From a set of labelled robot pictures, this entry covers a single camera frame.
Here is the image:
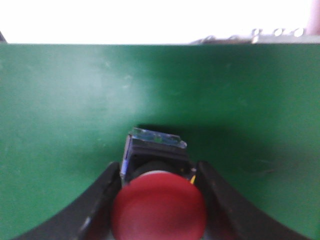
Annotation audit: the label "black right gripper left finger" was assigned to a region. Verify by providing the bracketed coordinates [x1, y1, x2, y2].
[14, 162, 122, 240]

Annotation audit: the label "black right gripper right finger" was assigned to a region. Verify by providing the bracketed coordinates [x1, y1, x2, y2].
[195, 161, 306, 240]

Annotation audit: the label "red mushroom push button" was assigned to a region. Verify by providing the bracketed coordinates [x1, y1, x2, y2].
[111, 127, 207, 240]

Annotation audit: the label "green conveyor belt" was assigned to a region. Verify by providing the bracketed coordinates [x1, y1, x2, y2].
[0, 44, 320, 240]

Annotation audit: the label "aluminium conveyor frame rail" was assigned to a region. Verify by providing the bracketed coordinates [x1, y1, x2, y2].
[190, 27, 320, 45]

